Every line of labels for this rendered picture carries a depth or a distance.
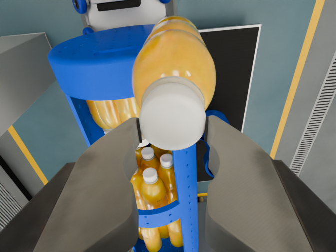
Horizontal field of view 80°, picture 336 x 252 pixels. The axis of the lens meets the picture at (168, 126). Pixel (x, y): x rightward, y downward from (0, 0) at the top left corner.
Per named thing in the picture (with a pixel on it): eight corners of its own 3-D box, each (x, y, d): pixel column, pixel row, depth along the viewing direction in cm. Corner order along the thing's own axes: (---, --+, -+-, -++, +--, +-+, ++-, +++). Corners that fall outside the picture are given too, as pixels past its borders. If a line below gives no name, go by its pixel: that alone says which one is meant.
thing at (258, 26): (184, 173, 227) (186, 184, 215) (178, 27, 140) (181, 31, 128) (230, 168, 228) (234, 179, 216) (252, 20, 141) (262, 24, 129)
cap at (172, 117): (131, 111, 13) (125, 126, 12) (169, 66, 12) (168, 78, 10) (175, 142, 15) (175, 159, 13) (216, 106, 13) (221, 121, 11)
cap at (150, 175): (141, 176, 57) (140, 171, 56) (154, 170, 58) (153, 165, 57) (147, 185, 54) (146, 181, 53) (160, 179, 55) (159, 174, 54)
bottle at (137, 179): (147, 193, 74) (137, 157, 63) (156, 207, 69) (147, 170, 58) (129, 203, 71) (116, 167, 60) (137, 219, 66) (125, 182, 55)
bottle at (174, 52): (139, 46, 29) (97, 114, 13) (172, 2, 25) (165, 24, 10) (177, 78, 31) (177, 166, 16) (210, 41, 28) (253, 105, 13)
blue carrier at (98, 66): (135, 219, 102) (136, 288, 79) (67, 34, 51) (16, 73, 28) (190, 208, 104) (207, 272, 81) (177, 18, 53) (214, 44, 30)
